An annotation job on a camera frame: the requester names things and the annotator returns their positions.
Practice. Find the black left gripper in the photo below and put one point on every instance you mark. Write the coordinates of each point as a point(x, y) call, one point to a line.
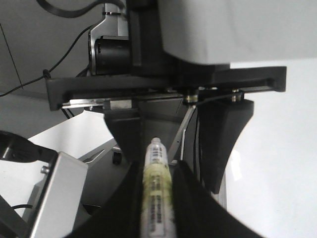
point(144, 48)

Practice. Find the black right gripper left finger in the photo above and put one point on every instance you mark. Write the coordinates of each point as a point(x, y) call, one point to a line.
point(119, 217)

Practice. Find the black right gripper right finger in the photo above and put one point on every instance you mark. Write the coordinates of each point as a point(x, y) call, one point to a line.
point(197, 214)

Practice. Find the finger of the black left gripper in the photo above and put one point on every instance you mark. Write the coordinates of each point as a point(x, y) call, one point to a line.
point(221, 123)

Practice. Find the white whiteboard marker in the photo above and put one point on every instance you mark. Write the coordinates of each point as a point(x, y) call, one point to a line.
point(157, 214)

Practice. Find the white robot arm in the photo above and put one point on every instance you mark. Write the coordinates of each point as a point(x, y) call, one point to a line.
point(266, 30)

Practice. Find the silver metal camera bracket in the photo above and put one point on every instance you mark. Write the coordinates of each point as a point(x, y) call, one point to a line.
point(38, 200)

